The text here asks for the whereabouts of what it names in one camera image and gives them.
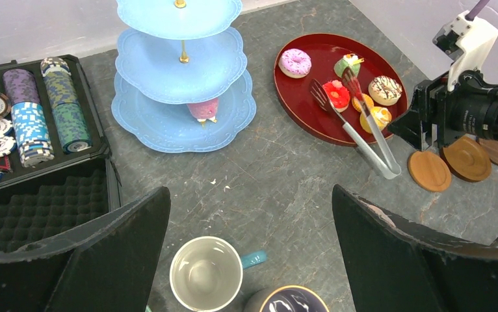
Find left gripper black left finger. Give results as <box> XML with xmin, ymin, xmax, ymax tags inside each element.
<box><xmin>0</xmin><ymin>187</ymin><xmax>171</xmax><ymax>311</ymax></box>

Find medium brown wooden coaster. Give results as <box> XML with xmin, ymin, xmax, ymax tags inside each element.
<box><xmin>440</xmin><ymin>136</ymin><xmax>491</xmax><ymax>183</ymax></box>

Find yellow mousse cake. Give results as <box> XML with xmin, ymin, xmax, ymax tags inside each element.
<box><xmin>360</xmin><ymin>106</ymin><xmax>392</xmax><ymax>134</ymax></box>

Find blue three-tier cake stand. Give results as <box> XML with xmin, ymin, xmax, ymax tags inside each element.
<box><xmin>111</xmin><ymin>0</ymin><xmax>257</xmax><ymax>153</ymax></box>

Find tan wooden coaster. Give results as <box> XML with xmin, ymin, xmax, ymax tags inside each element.
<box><xmin>408</xmin><ymin>151</ymin><xmax>452</xmax><ymax>192</ymax></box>

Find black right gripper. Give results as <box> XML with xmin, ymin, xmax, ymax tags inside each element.
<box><xmin>387</xmin><ymin>70</ymin><xmax>498</xmax><ymax>151</ymax></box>

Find rose gold marble mug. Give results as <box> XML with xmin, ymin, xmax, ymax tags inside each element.
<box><xmin>244</xmin><ymin>285</ymin><xmax>330</xmax><ymax>312</ymax></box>

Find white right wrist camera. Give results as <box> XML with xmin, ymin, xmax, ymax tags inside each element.
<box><xmin>432</xmin><ymin>10</ymin><xmax>498</xmax><ymax>92</ymax></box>

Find red frosted donut cake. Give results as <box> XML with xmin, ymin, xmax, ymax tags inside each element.
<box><xmin>322</xmin><ymin>80</ymin><xmax>350</xmax><ymax>112</ymax></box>

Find round red serving tray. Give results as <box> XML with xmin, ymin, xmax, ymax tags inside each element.
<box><xmin>274</xmin><ymin>33</ymin><xmax>402</xmax><ymax>146</ymax></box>

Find green mousse cake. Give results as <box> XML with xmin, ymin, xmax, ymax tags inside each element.
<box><xmin>334</xmin><ymin>53</ymin><xmax>365</xmax><ymax>77</ymax></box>

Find white chocolate drizzled donut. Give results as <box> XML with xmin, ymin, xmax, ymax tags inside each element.
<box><xmin>368</xmin><ymin>75</ymin><xmax>402</xmax><ymax>106</ymax></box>

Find pink mousse cake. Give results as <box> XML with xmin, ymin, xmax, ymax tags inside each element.
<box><xmin>187</xmin><ymin>97</ymin><xmax>218</xmax><ymax>125</ymax></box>

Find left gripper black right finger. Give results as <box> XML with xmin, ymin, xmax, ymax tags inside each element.
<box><xmin>332</xmin><ymin>185</ymin><xmax>498</xmax><ymax>311</ymax></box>

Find purple sprinkled donut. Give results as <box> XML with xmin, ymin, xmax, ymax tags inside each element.
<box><xmin>278</xmin><ymin>49</ymin><xmax>312</xmax><ymax>79</ymax></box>

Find black poker chip case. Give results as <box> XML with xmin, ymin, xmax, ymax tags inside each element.
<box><xmin>0</xmin><ymin>55</ymin><xmax>121</xmax><ymax>253</ymax></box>

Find white mug blue handle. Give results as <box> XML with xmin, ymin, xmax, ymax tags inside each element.
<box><xmin>169</xmin><ymin>236</ymin><xmax>268</xmax><ymax>311</ymax></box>

